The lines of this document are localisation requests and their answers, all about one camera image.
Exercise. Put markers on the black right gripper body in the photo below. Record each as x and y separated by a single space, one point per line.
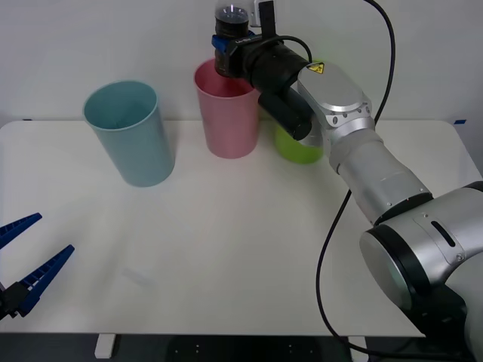
237 58

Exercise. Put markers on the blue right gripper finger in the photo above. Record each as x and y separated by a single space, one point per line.
253 35
219 43

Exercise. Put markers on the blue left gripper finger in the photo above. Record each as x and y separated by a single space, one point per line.
45 273
19 225

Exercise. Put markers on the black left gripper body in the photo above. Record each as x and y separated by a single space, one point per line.
3 301

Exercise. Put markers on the dark drink bottle black cap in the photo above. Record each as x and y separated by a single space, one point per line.
230 22

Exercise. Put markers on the silver and black right arm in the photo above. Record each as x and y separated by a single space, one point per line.
339 98

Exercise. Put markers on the pink plastic bin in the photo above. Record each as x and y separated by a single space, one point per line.
228 124

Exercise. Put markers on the white table leg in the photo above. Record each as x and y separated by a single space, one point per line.
104 345

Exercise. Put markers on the green plastic bin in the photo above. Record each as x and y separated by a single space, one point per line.
298 152

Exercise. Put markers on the pale blue plastic bin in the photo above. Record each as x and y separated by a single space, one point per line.
132 151

